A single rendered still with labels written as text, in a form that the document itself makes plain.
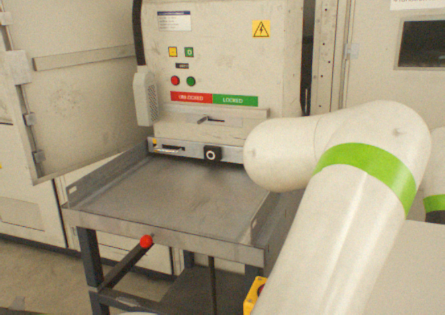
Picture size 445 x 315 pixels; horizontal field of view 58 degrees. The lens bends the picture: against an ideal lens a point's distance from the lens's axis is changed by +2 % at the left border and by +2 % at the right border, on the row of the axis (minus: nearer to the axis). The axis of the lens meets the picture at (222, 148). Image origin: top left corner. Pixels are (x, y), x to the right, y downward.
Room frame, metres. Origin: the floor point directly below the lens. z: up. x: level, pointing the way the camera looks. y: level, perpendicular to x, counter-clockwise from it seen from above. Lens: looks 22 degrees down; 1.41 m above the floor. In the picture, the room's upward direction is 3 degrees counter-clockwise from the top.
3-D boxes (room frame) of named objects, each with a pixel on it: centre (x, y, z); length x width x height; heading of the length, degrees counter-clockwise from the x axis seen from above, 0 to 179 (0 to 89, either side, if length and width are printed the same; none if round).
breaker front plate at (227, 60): (1.27, 0.03, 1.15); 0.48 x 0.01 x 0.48; 66
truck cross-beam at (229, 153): (1.28, 0.02, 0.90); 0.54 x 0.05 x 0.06; 66
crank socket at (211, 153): (1.25, 0.04, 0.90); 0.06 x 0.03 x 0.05; 66
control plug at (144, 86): (1.29, 0.25, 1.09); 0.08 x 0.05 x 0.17; 156
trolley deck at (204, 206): (1.20, 0.06, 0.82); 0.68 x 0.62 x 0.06; 156
